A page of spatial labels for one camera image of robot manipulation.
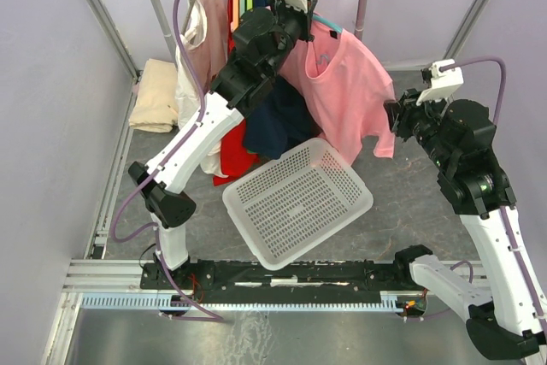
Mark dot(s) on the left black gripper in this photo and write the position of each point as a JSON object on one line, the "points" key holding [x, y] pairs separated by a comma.
{"points": [[304, 16]]}

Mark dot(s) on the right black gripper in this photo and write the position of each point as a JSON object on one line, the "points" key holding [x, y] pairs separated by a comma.
{"points": [[402, 111]]}

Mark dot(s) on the teal blue hanger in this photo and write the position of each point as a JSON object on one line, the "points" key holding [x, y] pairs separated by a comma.
{"points": [[320, 22]]}

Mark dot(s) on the pink t shirt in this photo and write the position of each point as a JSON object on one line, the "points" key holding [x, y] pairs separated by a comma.
{"points": [[345, 87]]}

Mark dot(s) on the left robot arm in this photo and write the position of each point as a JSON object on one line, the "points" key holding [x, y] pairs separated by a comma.
{"points": [[233, 94]]}

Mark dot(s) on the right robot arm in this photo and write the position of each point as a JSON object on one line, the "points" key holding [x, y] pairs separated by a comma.
{"points": [[507, 321]]}

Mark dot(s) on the orange hanger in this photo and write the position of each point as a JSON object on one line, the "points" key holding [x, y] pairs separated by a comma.
{"points": [[234, 16]]}

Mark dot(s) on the navy blue t shirt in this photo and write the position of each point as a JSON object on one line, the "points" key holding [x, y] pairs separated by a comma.
{"points": [[281, 120]]}

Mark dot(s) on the white t shirt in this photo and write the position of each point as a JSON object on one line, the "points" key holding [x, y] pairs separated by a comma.
{"points": [[205, 45]]}

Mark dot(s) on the grey hanger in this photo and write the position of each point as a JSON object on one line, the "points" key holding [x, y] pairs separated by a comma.
{"points": [[187, 19]]}

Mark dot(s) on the red t shirt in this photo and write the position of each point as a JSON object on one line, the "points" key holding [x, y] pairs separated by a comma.
{"points": [[235, 159]]}

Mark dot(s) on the white plastic basket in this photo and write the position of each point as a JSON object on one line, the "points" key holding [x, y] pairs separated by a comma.
{"points": [[286, 207]]}

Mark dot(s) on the folded beige cloth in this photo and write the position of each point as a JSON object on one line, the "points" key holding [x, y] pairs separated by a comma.
{"points": [[155, 109]]}

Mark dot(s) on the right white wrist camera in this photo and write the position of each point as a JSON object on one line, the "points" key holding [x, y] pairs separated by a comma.
{"points": [[440, 83]]}

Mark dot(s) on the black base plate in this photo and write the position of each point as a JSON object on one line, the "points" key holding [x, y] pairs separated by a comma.
{"points": [[300, 282]]}

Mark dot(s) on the light blue cable duct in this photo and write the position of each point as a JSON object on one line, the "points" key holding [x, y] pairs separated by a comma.
{"points": [[167, 302]]}

